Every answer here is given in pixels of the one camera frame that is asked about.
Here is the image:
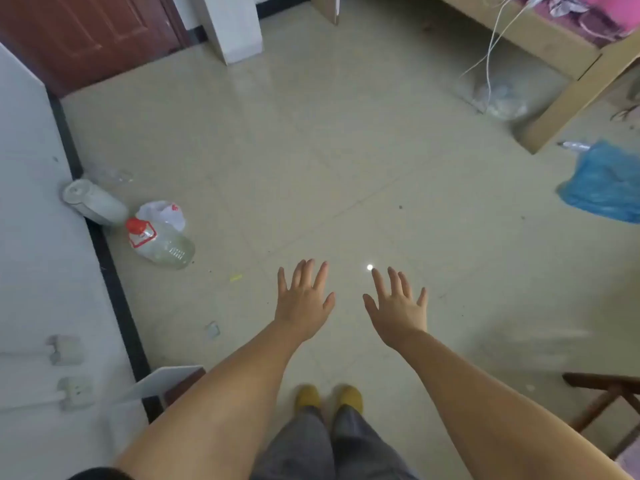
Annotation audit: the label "person's right hand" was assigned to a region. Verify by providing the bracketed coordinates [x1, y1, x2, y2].
[362, 266, 429, 351]

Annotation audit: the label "person's left hand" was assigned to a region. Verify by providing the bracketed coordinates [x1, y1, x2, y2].
[273, 258, 337, 343]

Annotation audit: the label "person's right forearm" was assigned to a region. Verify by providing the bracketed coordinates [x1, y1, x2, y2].
[395, 328, 633, 480]

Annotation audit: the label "person's left forearm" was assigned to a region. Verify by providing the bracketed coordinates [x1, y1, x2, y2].
[112, 319, 313, 480]

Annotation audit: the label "person's left yellow shoe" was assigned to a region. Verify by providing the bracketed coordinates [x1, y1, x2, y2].
[293, 384, 322, 411]

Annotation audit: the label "person's yellow shoe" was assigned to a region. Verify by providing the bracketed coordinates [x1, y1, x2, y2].
[332, 384, 365, 415]
[293, 384, 322, 411]

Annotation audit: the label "person's right yellow shoe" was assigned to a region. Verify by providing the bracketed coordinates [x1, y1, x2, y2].
[332, 384, 365, 415]

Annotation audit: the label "person's grey trousers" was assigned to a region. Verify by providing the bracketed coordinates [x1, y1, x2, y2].
[249, 404, 419, 480]

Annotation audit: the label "clear jug red cap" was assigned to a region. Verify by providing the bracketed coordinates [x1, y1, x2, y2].
[125, 217, 196, 269]

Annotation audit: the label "white flat board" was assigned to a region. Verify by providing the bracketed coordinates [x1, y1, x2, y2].
[119, 364, 207, 405]

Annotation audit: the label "white plastic bag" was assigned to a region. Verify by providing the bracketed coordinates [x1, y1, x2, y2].
[135, 200, 187, 233]

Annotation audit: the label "dark wooden stool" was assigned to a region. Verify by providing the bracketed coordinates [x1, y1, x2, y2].
[562, 372, 640, 461]

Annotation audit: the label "grey cylindrical container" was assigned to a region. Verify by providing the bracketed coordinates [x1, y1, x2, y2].
[62, 178, 130, 227]

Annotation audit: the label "clear plastic bag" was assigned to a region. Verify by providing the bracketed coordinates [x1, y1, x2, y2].
[469, 82, 531, 121]

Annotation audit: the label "blue plastic bag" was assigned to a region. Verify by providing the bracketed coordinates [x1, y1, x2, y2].
[556, 139, 640, 225]

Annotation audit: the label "brown wooden door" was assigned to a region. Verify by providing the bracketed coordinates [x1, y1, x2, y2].
[0, 0, 193, 98]

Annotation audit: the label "white wall socket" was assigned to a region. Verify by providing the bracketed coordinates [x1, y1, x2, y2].
[57, 377, 96, 411]

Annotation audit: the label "white cable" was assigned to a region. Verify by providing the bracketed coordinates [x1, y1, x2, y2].
[459, 0, 541, 115]

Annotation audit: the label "light wooden bed frame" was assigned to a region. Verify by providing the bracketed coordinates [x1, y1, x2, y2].
[432, 0, 640, 155]

